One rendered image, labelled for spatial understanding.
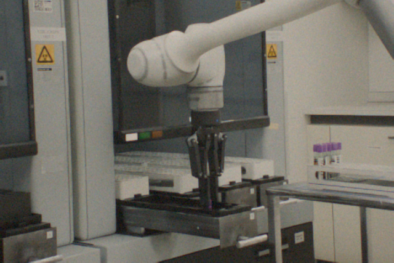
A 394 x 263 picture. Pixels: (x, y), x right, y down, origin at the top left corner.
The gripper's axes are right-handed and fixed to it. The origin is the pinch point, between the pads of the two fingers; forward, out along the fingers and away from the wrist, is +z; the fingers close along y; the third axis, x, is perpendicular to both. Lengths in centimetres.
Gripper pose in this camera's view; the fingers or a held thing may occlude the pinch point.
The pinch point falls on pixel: (209, 191)
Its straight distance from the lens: 209.8
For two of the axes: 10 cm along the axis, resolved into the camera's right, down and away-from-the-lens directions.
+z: 0.4, 10.0, 0.5
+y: -6.8, 0.7, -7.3
